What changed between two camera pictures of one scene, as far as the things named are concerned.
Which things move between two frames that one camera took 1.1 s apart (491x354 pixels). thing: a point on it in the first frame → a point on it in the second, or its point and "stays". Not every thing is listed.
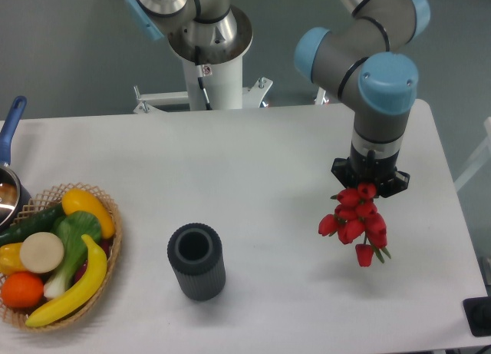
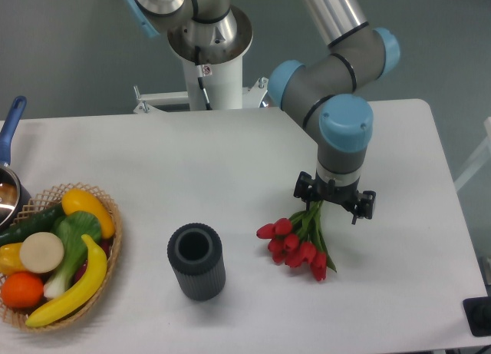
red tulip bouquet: x=355 y=215 → x=299 y=241
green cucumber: x=36 y=222 stays
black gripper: x=358 y=169 → x=349 y=195
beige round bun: x=41 y=252 stays
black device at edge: x=478 y=315 stays
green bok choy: x=72 y=229 stays
